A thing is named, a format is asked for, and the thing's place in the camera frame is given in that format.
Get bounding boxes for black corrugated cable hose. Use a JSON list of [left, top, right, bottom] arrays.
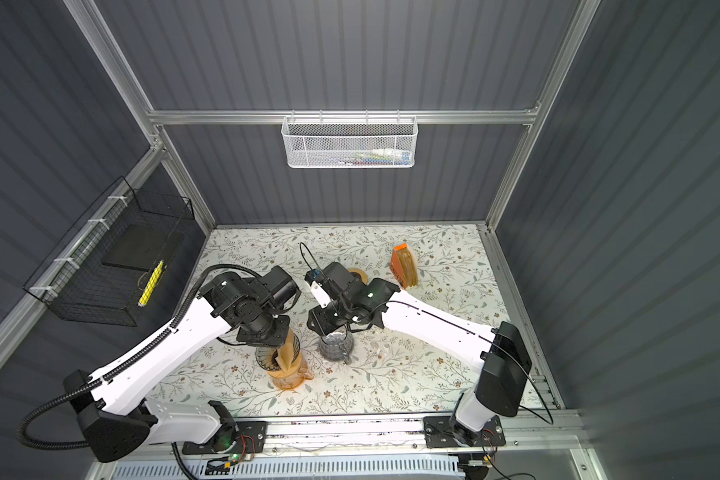
[[16, 263, 262, 451]]

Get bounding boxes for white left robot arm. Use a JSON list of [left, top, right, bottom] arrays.
[[72, 264, 300, 463]]

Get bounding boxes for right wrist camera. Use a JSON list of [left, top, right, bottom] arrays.
[[305, 269, 332, 308]]

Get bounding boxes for black wire basket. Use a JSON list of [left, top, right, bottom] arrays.
[[24, 181, 195, 327]]

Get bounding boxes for floral table mat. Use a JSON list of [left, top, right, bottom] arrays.
[[143, 224, 544, 420]]

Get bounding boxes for orange coffee filter holder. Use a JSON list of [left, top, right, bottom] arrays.
[[390, 243, 419, 289]]

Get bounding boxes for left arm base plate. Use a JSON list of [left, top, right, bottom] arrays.
[[181, 421, 268, 455]]

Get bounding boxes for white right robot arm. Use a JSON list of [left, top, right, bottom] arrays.
[[304, 262, 532, 433]]

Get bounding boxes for markers in white basket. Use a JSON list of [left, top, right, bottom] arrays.
[[334, 148, 414, 167]]

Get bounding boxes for grey glass carafe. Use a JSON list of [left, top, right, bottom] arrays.
[[318, 329, 354, 364]]

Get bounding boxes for grey glass dripper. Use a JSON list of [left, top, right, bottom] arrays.
[[255, 347, 300, 372]]

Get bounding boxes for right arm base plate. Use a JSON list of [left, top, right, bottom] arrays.
[[422, 415, 506, 449]]

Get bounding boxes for orange glass carafe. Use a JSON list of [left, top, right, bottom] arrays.
[[269, 358, 314, 390]]

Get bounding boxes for white wire mesh basket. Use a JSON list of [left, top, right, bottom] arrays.
[[281, 116, 419, 169]]

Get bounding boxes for black flat box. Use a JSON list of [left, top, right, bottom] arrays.
[[101, 224, 184, 272]]

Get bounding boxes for yellow green striped stick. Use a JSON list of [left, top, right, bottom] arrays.
[[137, 260, 165, 308]]

